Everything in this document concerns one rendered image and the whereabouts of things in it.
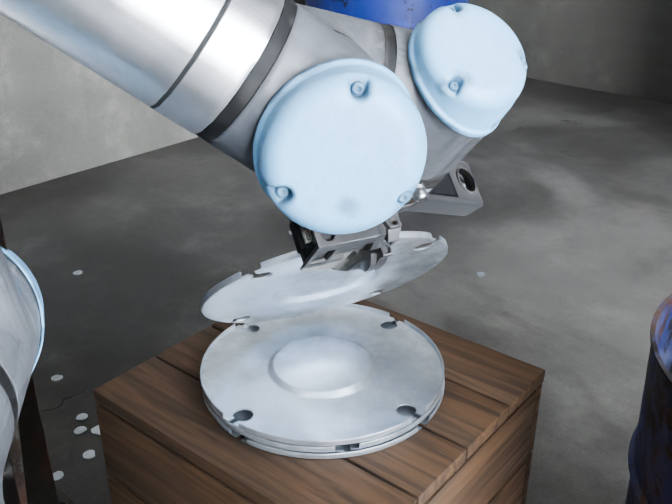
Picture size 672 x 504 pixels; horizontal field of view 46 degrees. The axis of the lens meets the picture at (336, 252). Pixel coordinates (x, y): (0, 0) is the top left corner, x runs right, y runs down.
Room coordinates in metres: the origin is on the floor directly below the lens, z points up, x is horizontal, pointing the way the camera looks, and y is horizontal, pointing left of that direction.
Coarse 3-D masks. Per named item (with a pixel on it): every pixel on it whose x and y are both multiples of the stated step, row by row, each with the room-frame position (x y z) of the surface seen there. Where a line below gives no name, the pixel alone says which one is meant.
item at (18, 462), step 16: (0, 224) 0.82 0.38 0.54; (0, 240) 0.81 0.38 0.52; (32, 384) 0.82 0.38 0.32; (32, 400) 0.81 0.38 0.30; (32, 416) 0.81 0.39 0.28; (16, 432) 0.79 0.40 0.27; (32, 432) 0.81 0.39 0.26; (16, 448) 0.79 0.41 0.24; (32, 448) 0.80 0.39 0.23; (16, 464) 0.79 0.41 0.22; (32, 464) 0.80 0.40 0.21; (48, 464) 0.82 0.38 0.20; (16, 480) 0.78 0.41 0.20; (32, 480) 0.80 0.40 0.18; (48, 480) 0.81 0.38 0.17; (16, 496) 0.79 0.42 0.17; (32, 496) 0.79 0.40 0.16; (48, 496) 0.81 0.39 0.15; (64, 496) 0.93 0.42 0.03
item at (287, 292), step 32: (288, 256) 0.69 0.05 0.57; (416, 256) 0.79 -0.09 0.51; (224, 288) 0.71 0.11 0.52; (256, 288) 0.74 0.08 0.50; (288, 288) 0.79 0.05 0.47; (320, 288) 0.83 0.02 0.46; (352, 288) 0.84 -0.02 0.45; (384, 288) 0.88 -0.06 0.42; (224, 320) 0.81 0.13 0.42; (256, 320) 0.85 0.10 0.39
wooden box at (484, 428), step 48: (192, 336) 0.89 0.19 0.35; (432, 336) 0.89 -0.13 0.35; (144, 384) 0.78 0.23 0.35; (192, 384) 0.78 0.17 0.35; (480, 384) 0.78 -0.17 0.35; (528, 384) 0.78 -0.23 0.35; (144, 432) 0.71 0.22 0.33; (192, 432) 0.69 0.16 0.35; (432, 432) 0.69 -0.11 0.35; (480, 432) 0.69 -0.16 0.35; (528, 432) 0.79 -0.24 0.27; (144, 480) 0.72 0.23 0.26; (192, 480) 0.66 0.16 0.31; (240, 480) 0.62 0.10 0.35; (288, 480) 0.61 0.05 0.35; (336, 480) 0.61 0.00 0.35; (384, 480) 0.62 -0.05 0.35; (432, 480) 0.61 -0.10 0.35; (480, 480) 0.69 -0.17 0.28; (528, 480) 0.81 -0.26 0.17
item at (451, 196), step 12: (456, 168) 0.66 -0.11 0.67; (468, 168) 0.67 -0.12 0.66; (444, 180) 0.63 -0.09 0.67; (456, 180) 0.64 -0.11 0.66; (468, 180) 0.65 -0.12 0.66; (432, 192) 0.60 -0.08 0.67; (444, 192) 0.62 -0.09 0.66; (456, 192) 0.63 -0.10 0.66; (468, 192) 0.64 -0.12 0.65; (420, 204) 0.60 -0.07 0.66; (432, 204) 0.61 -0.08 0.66; (444, 204) 0.62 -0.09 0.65; (456, 204) 0.63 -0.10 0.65; (468, 204) 0.64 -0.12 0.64; (480, 204) 0.65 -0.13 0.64
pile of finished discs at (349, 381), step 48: (240, 336) 0.86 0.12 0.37; (288, 336) 0.86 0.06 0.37; (336, 336) 0.86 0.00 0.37; (384, 336) 0.86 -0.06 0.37; (240, 384) 0.75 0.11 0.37; (288, 384) 0.74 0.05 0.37; (336, 384) 0.74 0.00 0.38; (384, 384) 0.75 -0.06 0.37; (432, 384) 0.75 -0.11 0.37; (240, 432) 0.67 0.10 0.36; (288, 432) 0.67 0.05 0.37; (336, 432) 0.67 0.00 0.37; (384, 432) 0.66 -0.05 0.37
